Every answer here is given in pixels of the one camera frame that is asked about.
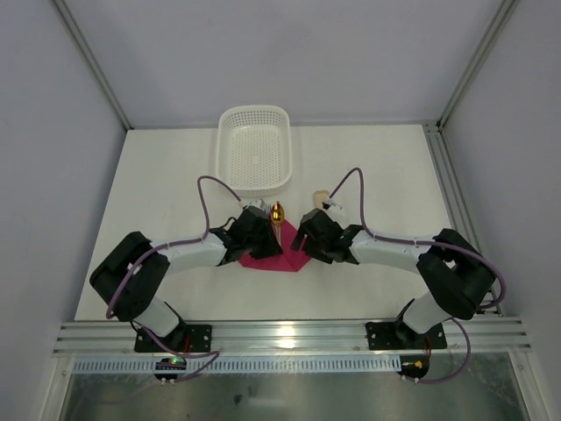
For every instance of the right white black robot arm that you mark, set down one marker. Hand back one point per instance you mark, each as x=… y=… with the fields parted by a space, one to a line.
x=456 y=275

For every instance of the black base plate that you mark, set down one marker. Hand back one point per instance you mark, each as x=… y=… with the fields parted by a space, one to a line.
x=199 y=337
x=395 y=335

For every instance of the gold spoon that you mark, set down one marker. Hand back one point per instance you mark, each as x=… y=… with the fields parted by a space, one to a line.
x=278 y=218

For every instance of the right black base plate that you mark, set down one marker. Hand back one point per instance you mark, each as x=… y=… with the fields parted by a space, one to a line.
x=395 y=335

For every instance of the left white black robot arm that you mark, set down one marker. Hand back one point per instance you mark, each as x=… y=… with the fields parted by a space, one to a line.
x=129 y=277

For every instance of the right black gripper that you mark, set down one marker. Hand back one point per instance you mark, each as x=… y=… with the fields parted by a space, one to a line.
x=313 y=234

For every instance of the right aluminium side rail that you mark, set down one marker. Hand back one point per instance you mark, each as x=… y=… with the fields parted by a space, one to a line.
x=454 y=198

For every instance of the black connector box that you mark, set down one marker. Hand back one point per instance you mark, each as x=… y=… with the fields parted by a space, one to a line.
x=413 y=367
x=170 y=370

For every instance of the right black connector box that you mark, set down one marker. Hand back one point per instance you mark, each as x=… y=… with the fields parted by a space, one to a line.
x=413 y=367

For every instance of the right aluminium frame post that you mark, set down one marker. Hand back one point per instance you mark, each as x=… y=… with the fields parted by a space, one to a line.
x=493 y=30

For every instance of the left black connector box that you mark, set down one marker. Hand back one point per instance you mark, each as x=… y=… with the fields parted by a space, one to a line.
x=170 y=370

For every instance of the magenta paper napkin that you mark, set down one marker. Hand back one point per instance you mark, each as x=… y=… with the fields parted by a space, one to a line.
x=289 y=261

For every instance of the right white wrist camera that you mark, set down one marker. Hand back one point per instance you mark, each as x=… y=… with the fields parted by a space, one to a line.
x=333 y=209

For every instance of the aluminium front rail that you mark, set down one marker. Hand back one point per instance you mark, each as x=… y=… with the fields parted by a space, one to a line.
x=487 y=333

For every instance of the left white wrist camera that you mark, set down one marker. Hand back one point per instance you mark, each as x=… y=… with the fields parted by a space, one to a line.
x=255 y=202

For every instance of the aluminium frame post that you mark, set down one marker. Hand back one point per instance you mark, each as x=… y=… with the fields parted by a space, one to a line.
x=76 y=34
x=493 y=30

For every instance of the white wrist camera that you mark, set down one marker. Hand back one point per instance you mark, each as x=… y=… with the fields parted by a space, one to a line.
x=255 y=202
x=333 y=209

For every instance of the white perforated plastic basket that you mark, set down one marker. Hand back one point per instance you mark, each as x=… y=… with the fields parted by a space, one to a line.
x=254 y=153

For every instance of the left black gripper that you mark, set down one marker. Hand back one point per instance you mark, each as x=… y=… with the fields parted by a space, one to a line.
x=265 y=237

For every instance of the beige utensil tray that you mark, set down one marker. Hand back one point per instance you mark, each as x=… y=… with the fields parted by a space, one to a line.
x=319 y=197

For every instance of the left aluminium frame post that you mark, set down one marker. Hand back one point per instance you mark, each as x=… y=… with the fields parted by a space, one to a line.
x=76 y=34

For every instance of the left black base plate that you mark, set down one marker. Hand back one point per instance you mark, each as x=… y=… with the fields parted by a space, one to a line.
x=199 y=337

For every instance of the slotted white cable duct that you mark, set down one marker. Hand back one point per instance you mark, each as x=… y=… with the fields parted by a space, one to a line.
x=233 y=365

